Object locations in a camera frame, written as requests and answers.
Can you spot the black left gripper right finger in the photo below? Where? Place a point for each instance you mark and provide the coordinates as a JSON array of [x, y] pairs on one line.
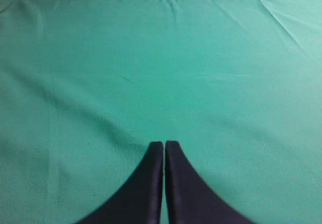
[[189, 198]]

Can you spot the green table cloth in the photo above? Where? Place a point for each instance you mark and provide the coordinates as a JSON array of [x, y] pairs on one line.
[[86, 85]]

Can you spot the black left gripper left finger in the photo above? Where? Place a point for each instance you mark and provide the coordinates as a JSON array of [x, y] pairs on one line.
[[139, 199]]

